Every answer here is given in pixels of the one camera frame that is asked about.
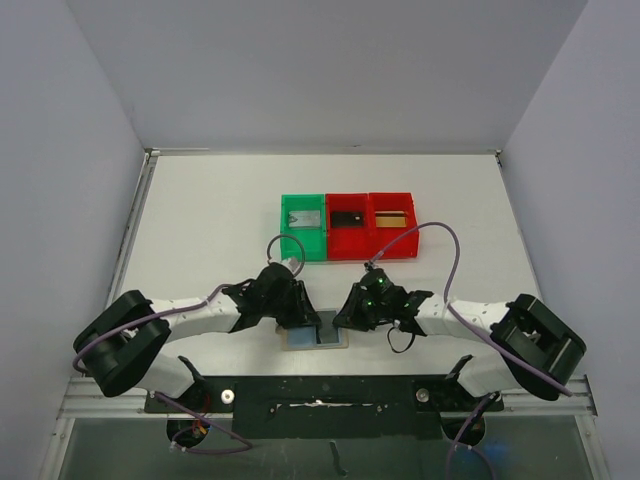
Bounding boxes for silver card in green bin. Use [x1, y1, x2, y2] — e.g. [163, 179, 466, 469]
[287, 210, 322, 229]

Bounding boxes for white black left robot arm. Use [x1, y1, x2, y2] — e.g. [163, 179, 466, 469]
[72, 262, 321, 399]

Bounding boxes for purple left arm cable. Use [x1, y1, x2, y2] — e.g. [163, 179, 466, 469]
[72, 233, 305, 456]

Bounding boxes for black VIP card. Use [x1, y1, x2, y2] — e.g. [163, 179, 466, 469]
[316, 310, 344, 348]

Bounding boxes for red middle plastic bin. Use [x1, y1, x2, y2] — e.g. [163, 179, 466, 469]
[325, 193, 373, 261]

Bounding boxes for red plastic bin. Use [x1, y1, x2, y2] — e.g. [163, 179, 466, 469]
[368, 192, 420, 259]
[325, 193, 373, 261]

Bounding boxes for aluminium frame rail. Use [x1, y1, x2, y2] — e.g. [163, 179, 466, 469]
[57, 372, 599, 420]

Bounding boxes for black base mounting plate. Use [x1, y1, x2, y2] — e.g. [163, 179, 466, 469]
[144, 372, 506, 441]

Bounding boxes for gold card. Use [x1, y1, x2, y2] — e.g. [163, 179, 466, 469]
[375, 211, 407, 228]

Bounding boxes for green plastic bin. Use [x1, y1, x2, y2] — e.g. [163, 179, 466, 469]
[280, 194, 328, 262]

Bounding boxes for red right plastic bin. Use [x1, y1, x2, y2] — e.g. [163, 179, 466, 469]
[368, 192, 420, 259]

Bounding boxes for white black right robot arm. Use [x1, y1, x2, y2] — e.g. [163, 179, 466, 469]
[333, 282, 586, 401]

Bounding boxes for black card in red bin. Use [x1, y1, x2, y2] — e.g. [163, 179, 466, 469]
[330, 211, 364, 229]

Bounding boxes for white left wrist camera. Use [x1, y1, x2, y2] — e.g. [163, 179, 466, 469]
[280, 257, 304, 276]

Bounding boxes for beige leather card holder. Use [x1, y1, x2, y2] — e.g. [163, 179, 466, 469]
[281, 327, 349, 351]

